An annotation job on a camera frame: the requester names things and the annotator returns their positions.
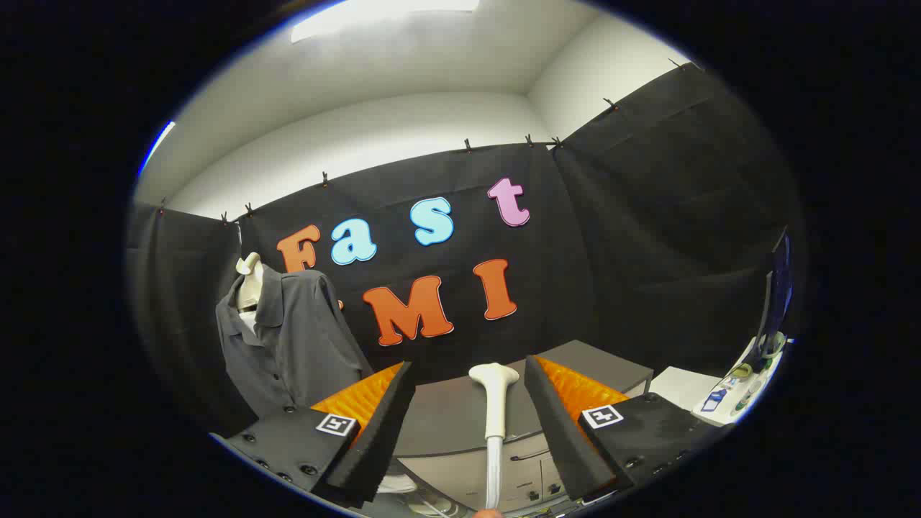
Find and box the row of black cloth clips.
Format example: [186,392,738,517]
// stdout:
[158,59,688,224]

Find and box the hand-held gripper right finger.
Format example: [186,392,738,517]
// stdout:
[523,354,731,502]

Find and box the white mannequin torso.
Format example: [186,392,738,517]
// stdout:
[235,252,264,339]

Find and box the grey drawer cabinet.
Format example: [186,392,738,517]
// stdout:
[392,340,654,514]

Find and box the cluttered white desk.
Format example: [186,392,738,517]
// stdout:
[651,335,792,427]

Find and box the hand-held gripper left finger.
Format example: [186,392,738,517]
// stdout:
[222,361,417,508]

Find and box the grey button shirt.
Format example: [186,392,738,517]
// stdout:
[216,265,373,419]

